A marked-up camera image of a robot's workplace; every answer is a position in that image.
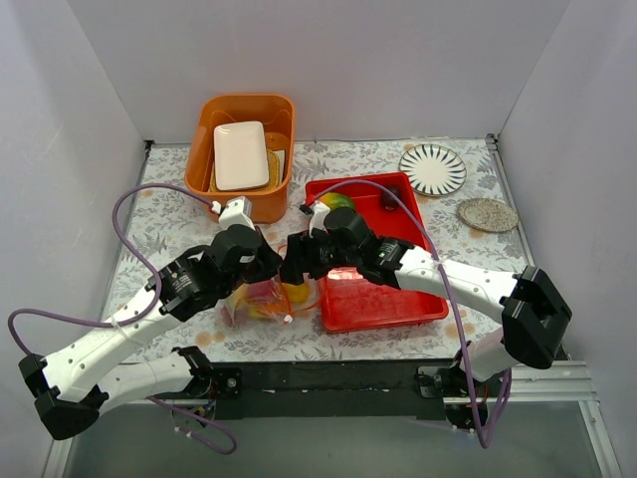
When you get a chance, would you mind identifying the red apple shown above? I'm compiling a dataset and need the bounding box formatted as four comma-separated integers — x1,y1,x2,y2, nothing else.
247,279,278,302

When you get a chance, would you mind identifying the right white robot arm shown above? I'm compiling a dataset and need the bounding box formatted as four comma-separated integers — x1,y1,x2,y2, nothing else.
280,207,572,396

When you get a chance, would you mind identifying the yellow woven basket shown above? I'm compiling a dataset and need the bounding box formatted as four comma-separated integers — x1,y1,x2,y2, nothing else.
209,149,284,192

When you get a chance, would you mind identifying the yellow mango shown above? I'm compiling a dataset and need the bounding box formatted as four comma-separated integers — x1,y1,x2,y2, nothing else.
227,296,269,323

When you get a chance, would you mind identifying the white rectangular plate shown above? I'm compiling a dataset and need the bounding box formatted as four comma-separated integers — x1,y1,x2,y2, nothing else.
213,120,267,163

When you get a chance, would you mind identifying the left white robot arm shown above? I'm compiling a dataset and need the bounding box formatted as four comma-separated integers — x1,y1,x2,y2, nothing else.
19,225,283,440

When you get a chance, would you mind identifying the speckled small round plate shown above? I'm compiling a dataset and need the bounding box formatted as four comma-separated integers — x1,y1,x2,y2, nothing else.
456,198,520,233

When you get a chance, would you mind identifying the orange plastic bin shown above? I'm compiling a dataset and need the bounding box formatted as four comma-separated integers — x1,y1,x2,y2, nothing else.
184,94,296,224

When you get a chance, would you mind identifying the red green mango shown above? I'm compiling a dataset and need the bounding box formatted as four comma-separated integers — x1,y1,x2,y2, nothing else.
318,192,356,211

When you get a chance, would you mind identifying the red plastic tray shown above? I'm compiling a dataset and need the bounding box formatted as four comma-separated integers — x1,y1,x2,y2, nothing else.
305,172,449,333

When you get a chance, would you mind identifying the yellow lemon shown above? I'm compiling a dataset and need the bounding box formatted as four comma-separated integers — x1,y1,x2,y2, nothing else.
283,283,311,304

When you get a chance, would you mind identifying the striped round plate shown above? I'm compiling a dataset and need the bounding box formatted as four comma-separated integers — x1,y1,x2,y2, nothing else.
399,143,467,197

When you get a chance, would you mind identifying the clear zip top bag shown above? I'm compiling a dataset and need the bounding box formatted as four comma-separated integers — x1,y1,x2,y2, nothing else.
221,275,323,329

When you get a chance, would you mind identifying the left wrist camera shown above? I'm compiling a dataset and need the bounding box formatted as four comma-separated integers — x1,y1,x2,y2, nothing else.
209,196,255,230

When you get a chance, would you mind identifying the dark purple passion fruit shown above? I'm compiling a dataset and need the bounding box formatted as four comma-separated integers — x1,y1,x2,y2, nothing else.
380,185,402,211

